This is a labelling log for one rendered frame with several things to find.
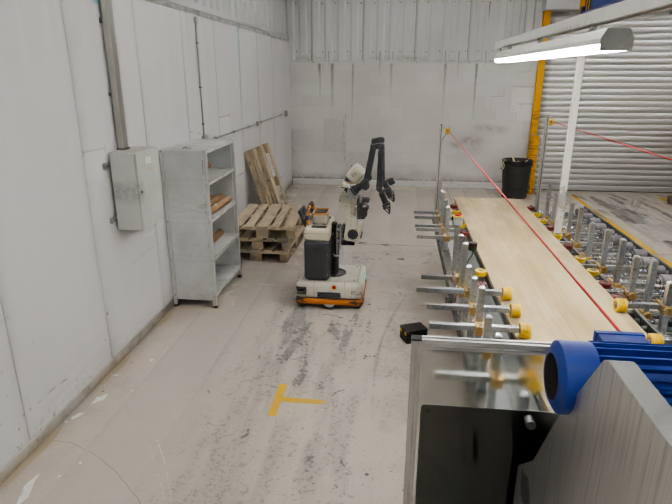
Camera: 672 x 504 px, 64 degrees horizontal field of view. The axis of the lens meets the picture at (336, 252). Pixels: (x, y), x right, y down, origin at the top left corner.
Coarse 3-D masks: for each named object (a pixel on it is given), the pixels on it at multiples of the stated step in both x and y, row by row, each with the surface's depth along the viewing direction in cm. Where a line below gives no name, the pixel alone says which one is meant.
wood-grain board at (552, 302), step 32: (480, 224) 497; (512, 224) 497; (480, 256) 410; (512, 256) 410; (544, 256) 410; (512, 288) 349; (544, 288) 349; (576, 288) 349; (512, 320) 304; (544, 320) 304; (576, 320) 304
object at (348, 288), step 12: (348, 264) 576; (300, 276) 545; (336, 276) 541; (348, 276) 542; (360, 276) 543; (300, 288) 530; (312, 288) 528; (324, 288) 527; (336, 288) 525; (348, 288) 524; (360, 288) 523; (300, 300) 533; (312, 300) 532; (324, 300) 530; (336, 300) 529; (348, 300) 528; (360, 300) 527
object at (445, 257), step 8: (440, 240) 517; (440, 248) 494; (448, 248) 494; (440, 256) 487; (448, 256) 472; (448, 264) 452; (448, 272) 434; (448, 280) 417; (456, 312) 361; (456, 320) 352; (464, 336) 328
